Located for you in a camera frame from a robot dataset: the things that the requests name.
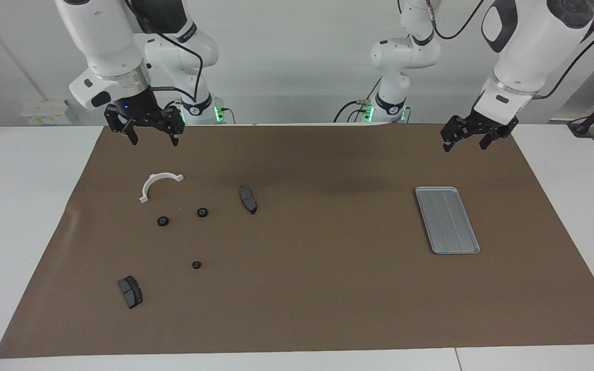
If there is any black base power cable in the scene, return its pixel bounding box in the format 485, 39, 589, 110
334, 76, 383, 123

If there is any white curved plastic bracket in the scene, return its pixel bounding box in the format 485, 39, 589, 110
139, 172, 185, 204

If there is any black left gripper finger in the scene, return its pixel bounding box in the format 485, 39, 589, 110
480, 130, 506, 150
441, 116, 475, 151

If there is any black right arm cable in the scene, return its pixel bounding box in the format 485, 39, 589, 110
122, 0, 205, 104

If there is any silver ribbed metal tray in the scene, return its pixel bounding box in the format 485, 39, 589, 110
415, 186, 481, 255

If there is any dark grey brake pad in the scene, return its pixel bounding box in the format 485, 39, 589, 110
239, 185, 258, 215
117, 276, 144, 310

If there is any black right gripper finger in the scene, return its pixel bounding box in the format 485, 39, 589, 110
105, 107, 139, 146
153, 106, 184, 147

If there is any white wall socket box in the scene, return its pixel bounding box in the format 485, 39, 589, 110
21, 99, 74, 126

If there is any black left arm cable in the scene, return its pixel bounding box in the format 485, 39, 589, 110
426, 0, 594, 99

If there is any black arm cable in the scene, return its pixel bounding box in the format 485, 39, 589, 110
426, 0, 594, 99
122, 0, 205, 104

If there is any brown paper table mat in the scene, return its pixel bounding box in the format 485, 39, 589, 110
0, 123, 594, 359

